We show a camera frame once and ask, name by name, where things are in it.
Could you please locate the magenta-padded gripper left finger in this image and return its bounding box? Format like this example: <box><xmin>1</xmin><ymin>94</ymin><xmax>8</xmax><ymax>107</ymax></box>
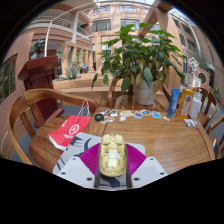
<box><xmin>56</xmin><ymin>142</ymin><xmax>102</xmax><ymax>190</ymax></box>

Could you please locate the grey cat-print mouse pad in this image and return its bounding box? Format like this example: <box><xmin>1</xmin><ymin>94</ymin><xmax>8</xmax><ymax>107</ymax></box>
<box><xmin>52</xmin><ymin>131</ymin><xmax>148</xmax><ymax>189</ymax></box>

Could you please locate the orange liquid bottle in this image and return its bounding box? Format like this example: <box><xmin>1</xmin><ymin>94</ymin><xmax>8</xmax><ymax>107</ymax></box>
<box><xmin>176</xmin><ymin>87</ymin><xmax>195</xmax><ymax>120</ymax></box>

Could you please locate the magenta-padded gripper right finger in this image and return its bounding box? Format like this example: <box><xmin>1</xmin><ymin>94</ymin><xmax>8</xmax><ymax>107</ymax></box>
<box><xmin>125</xmin><ymin>143</ymin><xmax>169</xmax><ymax>190</ymax></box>

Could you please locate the white outdoor sculpture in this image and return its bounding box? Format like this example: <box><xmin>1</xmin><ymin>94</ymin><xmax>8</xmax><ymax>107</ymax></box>
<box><xmin>188</xmin><ymin>56</ymin><xmax>200</xmax><ymax>76</ymax></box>

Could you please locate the yellow computer mouse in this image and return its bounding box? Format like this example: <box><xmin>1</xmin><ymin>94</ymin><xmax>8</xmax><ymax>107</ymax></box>
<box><xmin>98</xmin><ymin>133</ymin><xmax>128</xmax><ymax>178</ymax></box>

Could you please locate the dark bust statue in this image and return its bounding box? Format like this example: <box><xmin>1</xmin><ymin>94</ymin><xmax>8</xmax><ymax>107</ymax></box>
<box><xmin>29</xmin><ymin>38</ymin><xmax>47</xmax><ymax>61</ymax></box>

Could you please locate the blue tube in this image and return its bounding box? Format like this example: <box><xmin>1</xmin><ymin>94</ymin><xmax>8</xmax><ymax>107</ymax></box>
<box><xmin>167</xmin><ymin>88</ymin><xmax>181</xmax><ymax>119</ymax></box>

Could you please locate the red-brown wooden pedestal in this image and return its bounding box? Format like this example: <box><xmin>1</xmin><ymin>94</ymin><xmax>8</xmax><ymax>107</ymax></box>
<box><xmin>18</xmin><ymin>55</ymin><xmax>65</xmax><ymax>128</ymax></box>

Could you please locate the crumpled white tissue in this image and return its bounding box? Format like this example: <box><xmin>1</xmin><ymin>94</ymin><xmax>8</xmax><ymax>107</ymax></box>
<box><xmin>184</xmin><ymin>118</ymin><xmax>198</xmax><ymax>129</ymax></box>

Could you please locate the spiky green agave plant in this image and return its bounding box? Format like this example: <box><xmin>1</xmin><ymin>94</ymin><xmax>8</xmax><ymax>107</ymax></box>
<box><xmin>59</xmin><ymin>64</ymin><xmax>83</xmax><ymax>81</ymax></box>

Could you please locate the large green potted plant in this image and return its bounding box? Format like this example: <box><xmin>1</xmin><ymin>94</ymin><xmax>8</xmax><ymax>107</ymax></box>
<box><xmin>91</xmin><ymin>22</ymin><xmax>185</xmax><ymax>106</ymax></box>

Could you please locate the red paper bag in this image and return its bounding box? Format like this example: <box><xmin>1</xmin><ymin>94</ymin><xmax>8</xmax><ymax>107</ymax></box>
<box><xmin>48</xmin><ymin>99</ymin><xmax>92</xmax><ymax>152</ymax></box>

